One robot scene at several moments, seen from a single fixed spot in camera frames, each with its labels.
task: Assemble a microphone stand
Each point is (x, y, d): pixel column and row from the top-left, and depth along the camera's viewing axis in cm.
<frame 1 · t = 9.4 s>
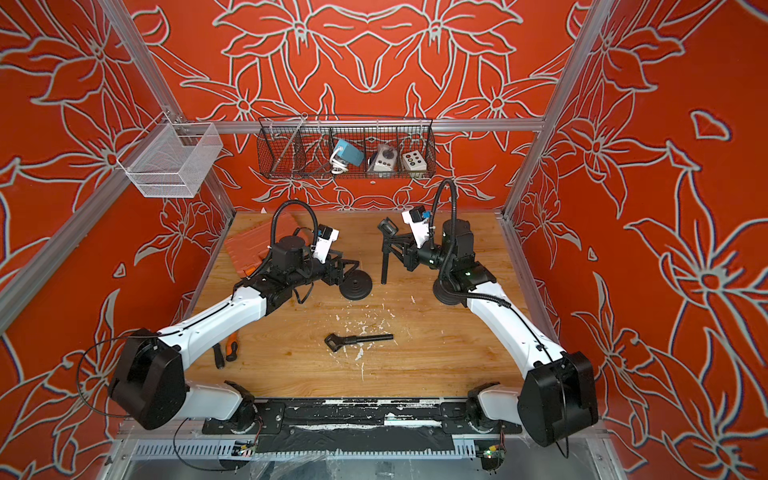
left hand: (350, 256, 80), fingers open
right hand: (382, 241, 72), fingers closed
black mic clip pole: (334, 342, 87), on the table
orange plastic tool case: (249, 248, 104), point 6 cm above the table
white device black knobs: (384, 160, 93), point 33 cm above the table
white button box: (415, 164, 96), point 30 cm above the table

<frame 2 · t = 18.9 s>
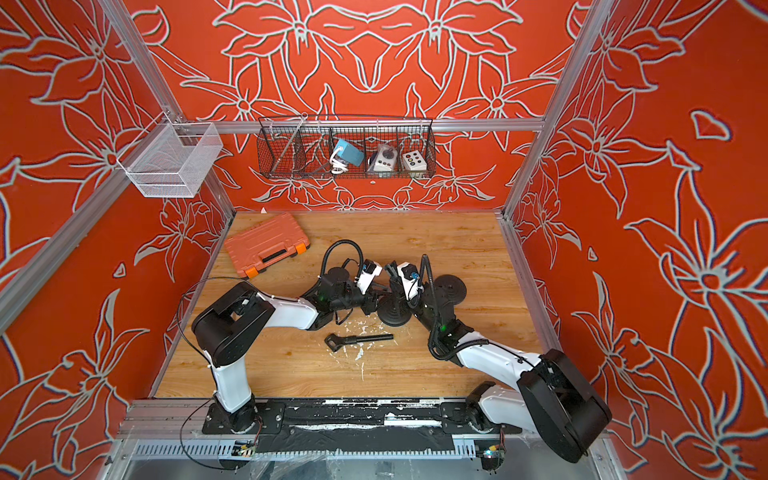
left hand: (390, 289, 87), fingers open
right hand: (386, 281, 81), fingers closed
the named things where they were.

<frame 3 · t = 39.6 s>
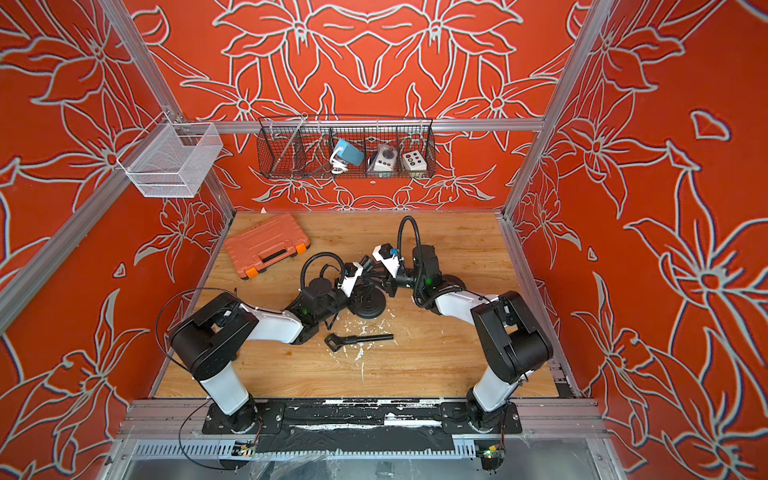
left hand: (371, 281, 87), fingers open
right hand: (362, 274, 82), fingers closed
the named things where they were.

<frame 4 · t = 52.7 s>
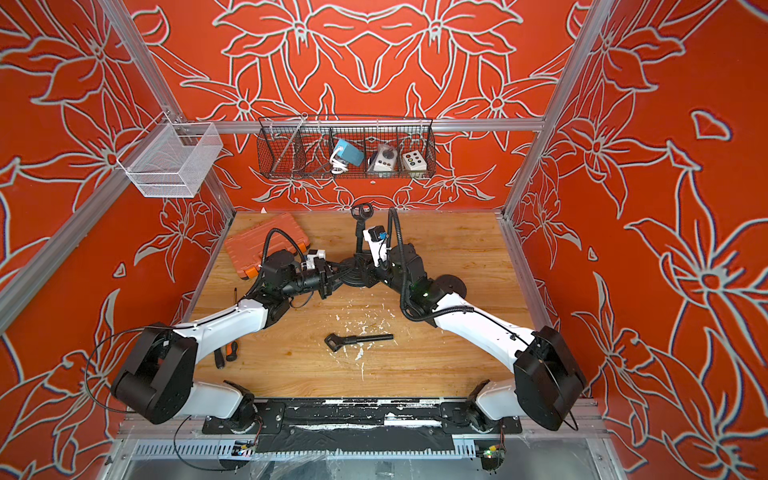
left hand: (353, 268, 76), fingers closed
right hand: (350, 255, 75), fingers closed
the named things where they were.

